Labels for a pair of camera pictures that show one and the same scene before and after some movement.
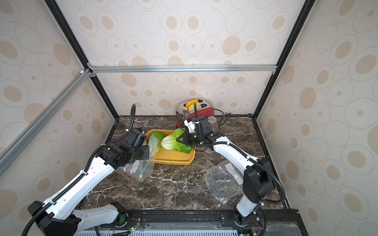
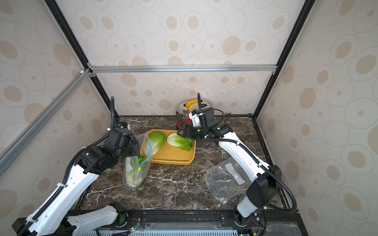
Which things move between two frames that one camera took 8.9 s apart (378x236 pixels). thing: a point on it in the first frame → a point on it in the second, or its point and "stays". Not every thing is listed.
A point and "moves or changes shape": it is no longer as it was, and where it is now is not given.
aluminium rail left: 42,117 stays
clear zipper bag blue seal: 141,170 moves or changes shape
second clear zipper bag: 225,181 stays
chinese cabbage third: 155,142 stays
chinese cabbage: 169,142 → 135,165
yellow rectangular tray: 163,156 stays
